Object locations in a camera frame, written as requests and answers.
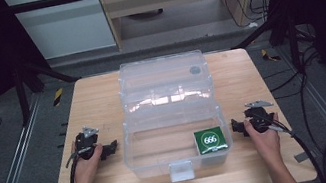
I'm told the person's left hand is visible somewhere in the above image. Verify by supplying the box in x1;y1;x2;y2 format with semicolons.
66;136;110;183

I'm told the clear plastic storage box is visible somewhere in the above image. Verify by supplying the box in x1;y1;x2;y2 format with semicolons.
107;46;239;183

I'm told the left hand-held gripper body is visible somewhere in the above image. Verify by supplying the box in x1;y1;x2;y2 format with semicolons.
70;123;106;164

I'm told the green square box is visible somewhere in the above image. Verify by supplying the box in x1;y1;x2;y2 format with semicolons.
192;123;230;157

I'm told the yellow black striped tape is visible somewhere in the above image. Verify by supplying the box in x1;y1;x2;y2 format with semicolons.
260;46;282;65
50;87;67;108

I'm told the grey round sticker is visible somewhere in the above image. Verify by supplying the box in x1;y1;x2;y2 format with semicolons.
188;64;203;78

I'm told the left hand-held gripper cable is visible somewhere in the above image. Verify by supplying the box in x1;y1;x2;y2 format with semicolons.
62;145;100;183

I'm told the hand-held gripper cable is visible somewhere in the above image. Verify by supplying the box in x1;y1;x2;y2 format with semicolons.
62;145;100;183
257;102;326;183

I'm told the black metal stand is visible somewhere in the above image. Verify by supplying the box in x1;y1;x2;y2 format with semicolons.
9;50;89;129
224;5;309;85

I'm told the right hand-held gripper cable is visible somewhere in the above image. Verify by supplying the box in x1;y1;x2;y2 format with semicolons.
257;102;326;183

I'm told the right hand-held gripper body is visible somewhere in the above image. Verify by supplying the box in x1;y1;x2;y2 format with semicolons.
241;97;279;136

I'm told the grey tape strip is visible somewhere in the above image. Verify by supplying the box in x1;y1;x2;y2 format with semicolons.
293;149;319;165

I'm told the white cabinet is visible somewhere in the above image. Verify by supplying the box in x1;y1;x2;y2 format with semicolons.
3;0;119;67

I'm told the person's right hand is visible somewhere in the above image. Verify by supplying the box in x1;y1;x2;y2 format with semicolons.
242;111;286;163

